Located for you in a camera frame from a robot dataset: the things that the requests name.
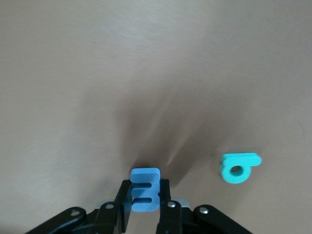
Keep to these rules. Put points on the teal foam letter q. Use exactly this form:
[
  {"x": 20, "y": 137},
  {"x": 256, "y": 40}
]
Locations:
[{"x": 243, "y": 159}]

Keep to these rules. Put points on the blue foam letter m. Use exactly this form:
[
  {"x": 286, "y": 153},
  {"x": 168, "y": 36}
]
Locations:
[{"x": 143, "y": 175}]

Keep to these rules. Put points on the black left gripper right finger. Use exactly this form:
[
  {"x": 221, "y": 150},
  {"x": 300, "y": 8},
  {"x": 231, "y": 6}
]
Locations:
[{"x": 170, "y": 219}]

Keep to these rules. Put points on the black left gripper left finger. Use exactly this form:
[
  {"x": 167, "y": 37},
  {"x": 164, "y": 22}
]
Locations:
[{"x": 109, "y": 219}]

